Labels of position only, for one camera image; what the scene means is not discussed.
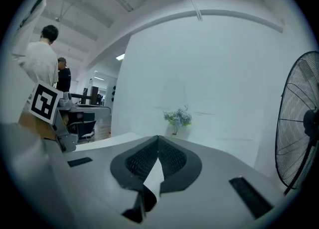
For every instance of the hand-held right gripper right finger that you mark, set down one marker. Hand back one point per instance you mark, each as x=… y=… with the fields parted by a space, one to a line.
x=184 y=170

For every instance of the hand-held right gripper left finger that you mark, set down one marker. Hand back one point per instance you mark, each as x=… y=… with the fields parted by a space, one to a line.
x=125 y=170

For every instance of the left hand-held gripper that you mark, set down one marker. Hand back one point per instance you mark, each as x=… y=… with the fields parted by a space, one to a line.
x=43 y=103

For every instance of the grey desk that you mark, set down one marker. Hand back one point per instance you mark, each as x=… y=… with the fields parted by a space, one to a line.
x=87 y=109

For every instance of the black office chair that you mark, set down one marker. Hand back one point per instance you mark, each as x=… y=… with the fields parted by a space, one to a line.
x=84 y=126

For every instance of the blue and white flower bouquet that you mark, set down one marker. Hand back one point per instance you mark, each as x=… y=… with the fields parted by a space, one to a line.
x=178 y=118

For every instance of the rectangular ceiling light panel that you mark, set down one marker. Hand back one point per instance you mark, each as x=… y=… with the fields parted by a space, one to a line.
x=120 y=57

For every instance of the dark wooden frame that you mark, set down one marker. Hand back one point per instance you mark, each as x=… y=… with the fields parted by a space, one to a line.
x=87 y=95

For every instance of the black pedestal fan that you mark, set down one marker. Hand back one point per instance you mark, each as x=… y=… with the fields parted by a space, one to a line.
x=296 y=123

